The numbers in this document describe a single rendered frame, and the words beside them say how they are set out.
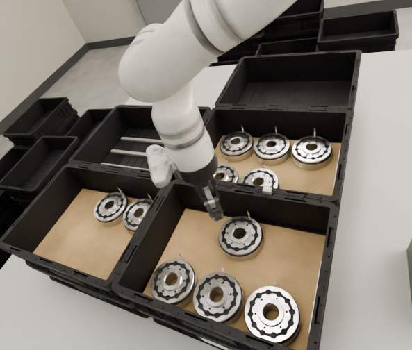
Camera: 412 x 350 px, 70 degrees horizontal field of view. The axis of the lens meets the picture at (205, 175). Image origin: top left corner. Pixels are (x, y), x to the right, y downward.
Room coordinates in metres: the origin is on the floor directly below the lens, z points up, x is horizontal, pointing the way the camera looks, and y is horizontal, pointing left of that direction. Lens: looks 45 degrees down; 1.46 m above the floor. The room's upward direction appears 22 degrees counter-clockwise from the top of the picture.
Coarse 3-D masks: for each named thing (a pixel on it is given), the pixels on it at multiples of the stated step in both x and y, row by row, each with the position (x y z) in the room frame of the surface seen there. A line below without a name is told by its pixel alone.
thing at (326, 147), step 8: (312, 136) 0.57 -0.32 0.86; (296, 144) 0.57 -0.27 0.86; (320, 144) 0.53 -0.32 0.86; (328, 144) 0.52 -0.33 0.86; (296, 152) 0.54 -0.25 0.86; (320, 152) 0.51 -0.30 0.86; (328, 152) 0.50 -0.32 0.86; (304, 160) 0.50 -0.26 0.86; (312, 160) 0.49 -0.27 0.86; (320, 160) 0.48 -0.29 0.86
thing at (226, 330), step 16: (240, 192) 0.43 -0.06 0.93; (256, 192) 0.41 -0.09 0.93; (160, 208) 0.47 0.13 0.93; (336, 208) 0.30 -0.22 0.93; (128, 256) 0.38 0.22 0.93; (320, 272) 0.20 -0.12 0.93; (112, 288) 0.32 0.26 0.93; (128, 288) 0.31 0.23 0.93; (320, 288) 0.17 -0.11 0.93; (144, 304) 0.27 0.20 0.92; (160, 304) 0.25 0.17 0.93; (320, 304) 0.15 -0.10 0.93; (192, 320) 0.20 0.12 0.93; (208, 320) 0.19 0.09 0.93; (320, 320) 0.13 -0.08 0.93; (224, 336) 0.16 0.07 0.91; (240, 336) 0.15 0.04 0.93; (256, 336) 0.14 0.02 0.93
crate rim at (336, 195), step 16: (288, 112) 0.63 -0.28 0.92; (304, 112) 0.60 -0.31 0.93; (320, 112) 0.58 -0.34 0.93; (336, 112) 0.56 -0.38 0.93; (176, 176) 0.55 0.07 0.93; (336, 176) 0.37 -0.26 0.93; (272, 192) 0.39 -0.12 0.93; (288, 192) 0.38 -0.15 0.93; (304, 192) 0.36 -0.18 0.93; (336, 192) 0.33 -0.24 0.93
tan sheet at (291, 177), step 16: (336, 144) 0.54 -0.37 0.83; (224, 160) 0.65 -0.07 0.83; (256, 160) 0.60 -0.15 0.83; (288, 160) 0.55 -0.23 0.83; (336, 160) 0.49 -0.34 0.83; (240, 176) 0.56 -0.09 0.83; (288, 176) 0.50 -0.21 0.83; (304, 176) 0.48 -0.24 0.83; (320, 176) 0.46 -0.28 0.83; (320, 192) 0.41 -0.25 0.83
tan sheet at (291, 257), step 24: (192, 216) 0.49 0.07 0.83; (192, 240) 0.42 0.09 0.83; (216, 240) 0.40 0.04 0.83; (264, 240) 0.35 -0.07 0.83; (288, 240) 0.32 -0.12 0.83; (312, 240) 0.30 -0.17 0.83; (192, 264) 0.36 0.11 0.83; (216, 264) 0.34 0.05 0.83; (240, 264) 0.31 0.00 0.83; (264, 264) 0.29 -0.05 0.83; (288, 264) 0.27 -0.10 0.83; (312, 264) 0.25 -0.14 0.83; (288, 288) 0.23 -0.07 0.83; (312, 288) 0.21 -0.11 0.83
